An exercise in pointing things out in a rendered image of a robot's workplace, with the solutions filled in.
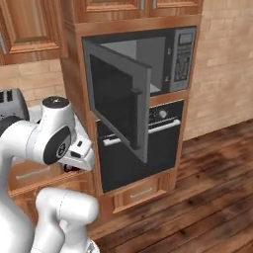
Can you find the wooden drawer under oven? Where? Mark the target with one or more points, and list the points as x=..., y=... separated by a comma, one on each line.
x=141, y=194

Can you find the tall wooden appliance cabinet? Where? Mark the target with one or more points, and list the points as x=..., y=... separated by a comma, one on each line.
x=74, y=79

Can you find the grey microwave door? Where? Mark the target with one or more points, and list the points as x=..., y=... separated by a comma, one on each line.
x=112, y=95

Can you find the wooden cupboard door above microwave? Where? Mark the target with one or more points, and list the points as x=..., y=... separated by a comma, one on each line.
x=108, y=8
x=178, y=6

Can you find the white oven knob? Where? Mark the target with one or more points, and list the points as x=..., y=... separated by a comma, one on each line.
x=162, y=114

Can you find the wooden drawer under counter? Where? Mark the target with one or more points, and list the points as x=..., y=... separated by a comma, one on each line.
x=39, y=179

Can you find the silver toaster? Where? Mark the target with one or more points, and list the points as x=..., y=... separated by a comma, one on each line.
x=13, y=103

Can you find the large wooden wall cupboard door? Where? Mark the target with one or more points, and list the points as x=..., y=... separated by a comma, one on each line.
x=29, y=26

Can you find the dark red mug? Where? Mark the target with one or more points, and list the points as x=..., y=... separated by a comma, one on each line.
x=70, y=168

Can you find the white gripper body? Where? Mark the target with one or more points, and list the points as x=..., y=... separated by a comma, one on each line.
x=82, y=163

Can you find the black built-in oven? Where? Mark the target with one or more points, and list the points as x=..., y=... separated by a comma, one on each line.
x=158, y=154

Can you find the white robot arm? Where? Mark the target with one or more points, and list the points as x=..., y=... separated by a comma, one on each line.
x=19, y=145

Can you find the silver microwave oven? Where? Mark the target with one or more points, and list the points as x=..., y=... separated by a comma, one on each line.
x=179, y=59

